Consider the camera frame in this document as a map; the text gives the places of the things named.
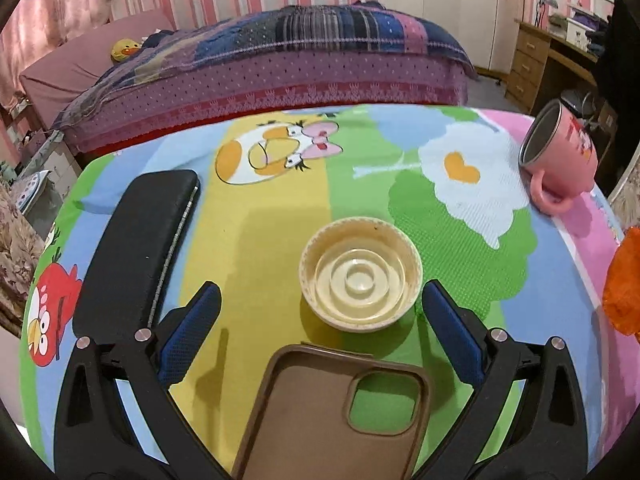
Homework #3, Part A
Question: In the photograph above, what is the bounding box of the cream plastic lid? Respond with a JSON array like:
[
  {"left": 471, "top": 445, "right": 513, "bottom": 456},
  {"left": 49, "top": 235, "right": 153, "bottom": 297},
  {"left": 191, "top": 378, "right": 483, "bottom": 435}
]
[{"left": 298, "top": 215, "right": 424, "bottom": 334}]

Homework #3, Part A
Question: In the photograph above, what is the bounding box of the wooden desk with drawers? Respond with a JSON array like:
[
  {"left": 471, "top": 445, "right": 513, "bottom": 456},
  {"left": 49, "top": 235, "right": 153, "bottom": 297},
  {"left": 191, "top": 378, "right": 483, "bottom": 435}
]
[{"left": 504, "top": 18, "right": 602, "bottom": 117}]

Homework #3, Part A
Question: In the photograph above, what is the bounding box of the pink mug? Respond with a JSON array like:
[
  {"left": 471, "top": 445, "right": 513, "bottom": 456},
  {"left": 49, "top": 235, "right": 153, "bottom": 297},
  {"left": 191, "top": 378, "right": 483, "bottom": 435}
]
[{"left": 518, "top": 98, "right": 597, "bottom": 217}]

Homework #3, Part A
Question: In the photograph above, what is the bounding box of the cream wardrobe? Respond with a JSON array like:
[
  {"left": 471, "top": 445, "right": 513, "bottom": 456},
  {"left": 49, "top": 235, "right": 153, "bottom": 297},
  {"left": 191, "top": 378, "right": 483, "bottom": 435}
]
[{"left": 375, "top": 0, "right": 527, "bottom": 74}]

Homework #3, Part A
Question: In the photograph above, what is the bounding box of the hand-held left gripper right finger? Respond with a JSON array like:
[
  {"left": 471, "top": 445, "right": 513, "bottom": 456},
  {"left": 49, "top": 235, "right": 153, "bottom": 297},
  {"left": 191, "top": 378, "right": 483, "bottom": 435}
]
[{"left": 421, "top": 280, "right": 589, "bottom": 480}]

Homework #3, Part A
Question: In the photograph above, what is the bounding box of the purple bed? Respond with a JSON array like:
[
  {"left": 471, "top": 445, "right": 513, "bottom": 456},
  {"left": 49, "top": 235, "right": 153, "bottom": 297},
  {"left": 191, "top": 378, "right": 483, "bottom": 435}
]
[{"left": 19, "top": 2, "right": 479, "bottom": 157}]

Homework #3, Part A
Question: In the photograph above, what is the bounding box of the plaid patchwork blanket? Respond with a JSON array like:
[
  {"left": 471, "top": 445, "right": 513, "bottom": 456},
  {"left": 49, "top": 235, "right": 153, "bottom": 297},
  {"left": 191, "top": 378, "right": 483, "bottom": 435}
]
[{"left": 50, "top": 2, "right": 479, "bottom": 128}]

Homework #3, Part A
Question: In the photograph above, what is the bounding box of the brown phone case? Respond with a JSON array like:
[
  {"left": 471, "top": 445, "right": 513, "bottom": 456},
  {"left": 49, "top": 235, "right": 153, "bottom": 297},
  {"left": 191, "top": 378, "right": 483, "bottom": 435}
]
[{"left": 231, "top": 342, "right": 431, "bottom": 480}]

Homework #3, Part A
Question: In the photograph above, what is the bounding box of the yellow plush toy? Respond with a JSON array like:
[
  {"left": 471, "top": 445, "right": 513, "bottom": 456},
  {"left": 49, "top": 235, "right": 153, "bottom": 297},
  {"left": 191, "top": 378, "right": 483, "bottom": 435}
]
[{"left": 110, "top": 38, "right": 141, "bottom": 65}]

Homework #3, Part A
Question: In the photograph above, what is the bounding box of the black hanging cloth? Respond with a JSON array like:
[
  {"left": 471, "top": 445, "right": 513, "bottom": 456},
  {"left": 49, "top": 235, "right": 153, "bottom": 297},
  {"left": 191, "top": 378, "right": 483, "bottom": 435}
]
[{"left": 595, "top": 0, "right": 640, "bottom": 197}]

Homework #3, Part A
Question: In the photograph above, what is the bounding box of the white bedside table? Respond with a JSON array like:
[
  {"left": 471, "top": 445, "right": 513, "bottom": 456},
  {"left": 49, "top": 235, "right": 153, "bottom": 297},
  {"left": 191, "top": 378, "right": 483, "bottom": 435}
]
[{"left": 9, "top": 169, "right": 54, "bottom": 222}]

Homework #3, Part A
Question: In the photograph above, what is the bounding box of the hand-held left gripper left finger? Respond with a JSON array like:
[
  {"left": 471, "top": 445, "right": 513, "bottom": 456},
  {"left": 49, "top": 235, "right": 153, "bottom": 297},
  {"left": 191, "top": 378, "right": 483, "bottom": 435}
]
[{"left": 55, "top": 281, "right": 236, "bottom": 480}]

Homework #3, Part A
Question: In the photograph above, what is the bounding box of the desk lamp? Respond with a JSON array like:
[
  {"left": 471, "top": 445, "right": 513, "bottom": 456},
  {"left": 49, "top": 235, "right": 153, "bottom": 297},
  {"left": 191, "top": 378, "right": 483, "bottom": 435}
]
[{"left": 534, "top": 0, "right": 559, "bottom": 29}]

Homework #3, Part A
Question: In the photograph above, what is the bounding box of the cartoon printed tablecloth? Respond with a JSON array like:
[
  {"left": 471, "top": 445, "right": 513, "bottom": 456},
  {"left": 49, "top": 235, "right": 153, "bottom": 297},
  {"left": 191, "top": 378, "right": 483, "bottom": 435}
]
[{"left": 17, "top": 103, "right": 640, "bottom": 480}]

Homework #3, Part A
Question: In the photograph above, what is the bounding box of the black zip case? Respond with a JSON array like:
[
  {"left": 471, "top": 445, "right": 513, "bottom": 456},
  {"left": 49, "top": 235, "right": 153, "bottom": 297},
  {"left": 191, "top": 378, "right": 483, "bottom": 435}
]
[{"left": 72, "top": 169, "right": 202, "bottom": 342}]

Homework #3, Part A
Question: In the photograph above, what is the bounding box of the orange snack bag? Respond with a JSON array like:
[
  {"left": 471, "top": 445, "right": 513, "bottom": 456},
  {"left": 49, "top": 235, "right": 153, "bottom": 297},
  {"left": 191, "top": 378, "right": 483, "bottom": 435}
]
[{"left": 602, "top": 227, "right": 640, "bottom": 337}]

